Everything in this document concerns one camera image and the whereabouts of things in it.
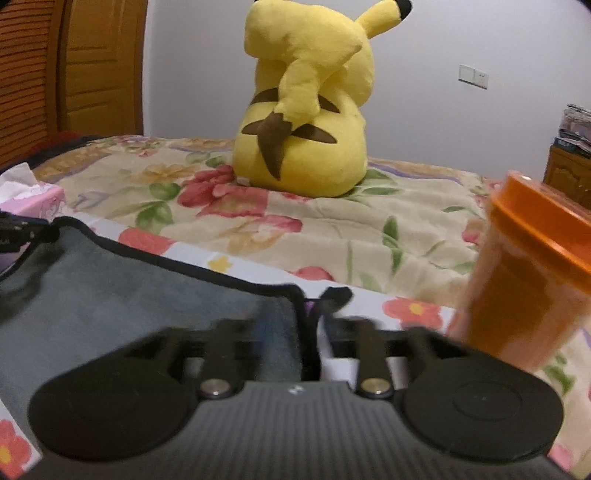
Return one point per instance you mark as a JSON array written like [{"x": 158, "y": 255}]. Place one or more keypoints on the stack of magazines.
[{"x": 576, "y": 127}]

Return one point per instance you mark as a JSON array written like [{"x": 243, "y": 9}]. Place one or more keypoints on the pink tissue box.
[{"x": 32, "y": 196}]

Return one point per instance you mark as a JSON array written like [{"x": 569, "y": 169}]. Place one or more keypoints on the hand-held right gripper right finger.
[{"x": 371, "y": 350}]

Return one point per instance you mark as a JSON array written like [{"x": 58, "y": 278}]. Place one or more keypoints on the grey towel with black edge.
[{"x": 115, "y": 295}]

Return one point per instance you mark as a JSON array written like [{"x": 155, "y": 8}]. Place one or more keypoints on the red cloth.
[{"x": 51, "y": 141}]

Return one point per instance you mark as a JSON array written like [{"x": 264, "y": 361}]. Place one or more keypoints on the floral blanket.
[{"x": 323, "y": 230}]

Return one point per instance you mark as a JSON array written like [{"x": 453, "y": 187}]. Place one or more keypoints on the wooden louvered wardrobe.
[{"x": 23, "y": 74}]

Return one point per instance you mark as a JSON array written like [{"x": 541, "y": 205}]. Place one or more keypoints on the orange plastic container with lid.
[{"x": 521, "y": 281}]

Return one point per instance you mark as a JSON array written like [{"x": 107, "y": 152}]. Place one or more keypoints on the white wall switch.
[{"x": 473, "y": 75}]

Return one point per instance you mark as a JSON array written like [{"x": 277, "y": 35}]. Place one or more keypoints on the wooden nightstand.
[{"x": 570, "y": 175}]

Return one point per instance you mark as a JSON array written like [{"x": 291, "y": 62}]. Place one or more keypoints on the wooden door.
[{"x": 99, "y": 64}]

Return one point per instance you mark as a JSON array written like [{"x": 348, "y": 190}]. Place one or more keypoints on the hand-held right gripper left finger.
[{"x": 225, "y": 344}]

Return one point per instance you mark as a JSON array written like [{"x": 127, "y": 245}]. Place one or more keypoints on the yellow plush toy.
[{"x": 304, "y": 115}]

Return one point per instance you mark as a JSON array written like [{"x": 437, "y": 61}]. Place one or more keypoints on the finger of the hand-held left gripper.
[{"x": 21, "y": 230}]

